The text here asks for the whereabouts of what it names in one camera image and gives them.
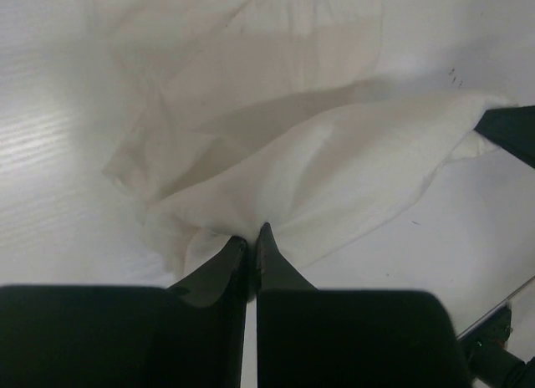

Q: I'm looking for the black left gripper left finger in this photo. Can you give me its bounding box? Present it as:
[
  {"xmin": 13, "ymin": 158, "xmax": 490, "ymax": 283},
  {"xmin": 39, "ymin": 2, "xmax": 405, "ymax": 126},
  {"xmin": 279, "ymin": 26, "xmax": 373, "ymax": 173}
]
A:
[{"xmin": 1, "ymin": 237, "xmax": 247, "ymax": 387}]

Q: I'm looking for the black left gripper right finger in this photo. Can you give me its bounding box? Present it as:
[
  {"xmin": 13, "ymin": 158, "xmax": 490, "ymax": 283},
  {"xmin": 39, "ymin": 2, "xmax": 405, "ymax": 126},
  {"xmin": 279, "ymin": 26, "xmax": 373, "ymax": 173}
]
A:
[{"xmin": 256, "ymin": 224, "xmax": 472, "ymax": 387}]

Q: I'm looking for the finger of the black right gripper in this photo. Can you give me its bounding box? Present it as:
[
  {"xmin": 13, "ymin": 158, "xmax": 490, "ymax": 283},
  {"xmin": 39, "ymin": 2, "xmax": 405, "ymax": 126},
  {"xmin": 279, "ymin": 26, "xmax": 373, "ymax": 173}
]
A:
[{"xmin": 475, "ymin": 105, "xmax": 535, "ymax": 168}]

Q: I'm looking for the white t shirt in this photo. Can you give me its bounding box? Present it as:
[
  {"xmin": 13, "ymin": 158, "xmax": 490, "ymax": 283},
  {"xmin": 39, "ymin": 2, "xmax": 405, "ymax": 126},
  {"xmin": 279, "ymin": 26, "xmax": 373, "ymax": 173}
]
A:
[{"xmin": 95, "ymin": 0, "xmax": 509, "ymax": 273}]

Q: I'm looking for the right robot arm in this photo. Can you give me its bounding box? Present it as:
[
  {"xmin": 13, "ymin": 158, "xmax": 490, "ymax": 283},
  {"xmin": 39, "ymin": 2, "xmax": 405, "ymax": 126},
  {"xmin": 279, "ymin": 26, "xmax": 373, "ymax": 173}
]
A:
[{"xmin": 460, "ymin": 105, "xmax": 534, "ymax": 387}]

